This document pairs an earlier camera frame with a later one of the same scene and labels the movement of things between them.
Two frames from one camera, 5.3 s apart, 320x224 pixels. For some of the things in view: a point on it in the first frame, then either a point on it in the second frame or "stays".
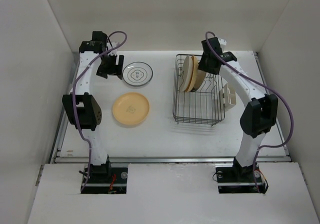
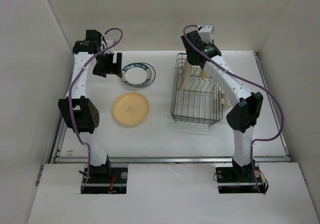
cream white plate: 187,74 stays
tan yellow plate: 195,75 → 204,73
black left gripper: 115,69 stays
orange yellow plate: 131,108 stays
